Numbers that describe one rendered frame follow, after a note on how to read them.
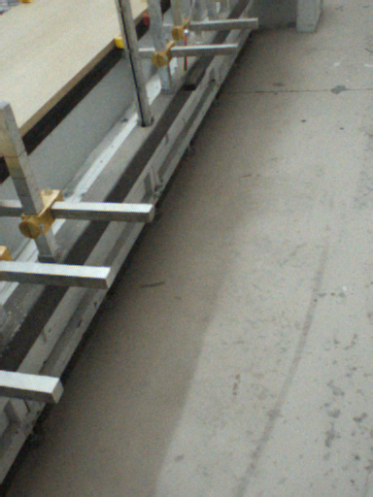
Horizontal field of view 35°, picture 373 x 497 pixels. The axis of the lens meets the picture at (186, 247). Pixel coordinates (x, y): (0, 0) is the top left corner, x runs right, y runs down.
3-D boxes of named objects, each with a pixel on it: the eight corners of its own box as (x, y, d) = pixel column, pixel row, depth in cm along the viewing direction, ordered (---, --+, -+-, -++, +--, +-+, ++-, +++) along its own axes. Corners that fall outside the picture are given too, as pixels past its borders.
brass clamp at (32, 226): (68, 207, 145) (62, 189, 142) (44, 240, 135) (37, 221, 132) (46, 206, 146) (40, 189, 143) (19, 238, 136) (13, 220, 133)
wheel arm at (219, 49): (239, 53, 209) (238, 42, 207) (237, 57, 207) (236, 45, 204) (126, 58, 222) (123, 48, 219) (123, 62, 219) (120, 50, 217)
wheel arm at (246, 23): (258, 27, 227) (257, 16, 224) (256, 30, 224) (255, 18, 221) (152, 34, 239) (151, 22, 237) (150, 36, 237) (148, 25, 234)
